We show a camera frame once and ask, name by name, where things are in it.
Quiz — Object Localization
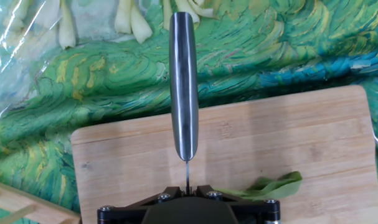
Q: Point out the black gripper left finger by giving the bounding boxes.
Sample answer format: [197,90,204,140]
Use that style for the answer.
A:
[97,185,183,224]

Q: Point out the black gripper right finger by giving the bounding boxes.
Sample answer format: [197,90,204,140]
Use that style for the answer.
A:
[196,184,281,224]

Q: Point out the steel kitchen knife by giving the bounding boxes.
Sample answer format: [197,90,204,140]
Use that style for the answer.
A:
[168,11,199,195]

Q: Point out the green pakchoi stalk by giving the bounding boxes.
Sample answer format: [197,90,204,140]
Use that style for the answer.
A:
[215,170,303,201]

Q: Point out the whole pakchoi, long stems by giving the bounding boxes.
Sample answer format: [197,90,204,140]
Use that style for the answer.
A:
[163,0,214,30]

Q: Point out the bamboo cutting board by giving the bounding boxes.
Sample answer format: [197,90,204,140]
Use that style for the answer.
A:
[70,85,378,224]

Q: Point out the wooden peg rack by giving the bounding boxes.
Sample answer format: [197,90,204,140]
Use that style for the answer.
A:
[0,179,82,224]

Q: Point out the painted landscape tablecloth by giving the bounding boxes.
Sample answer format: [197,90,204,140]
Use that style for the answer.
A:
[0,0,378,215]

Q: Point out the clear plastic bag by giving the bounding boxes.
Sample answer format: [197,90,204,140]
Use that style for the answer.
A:
[0,0,71,125]

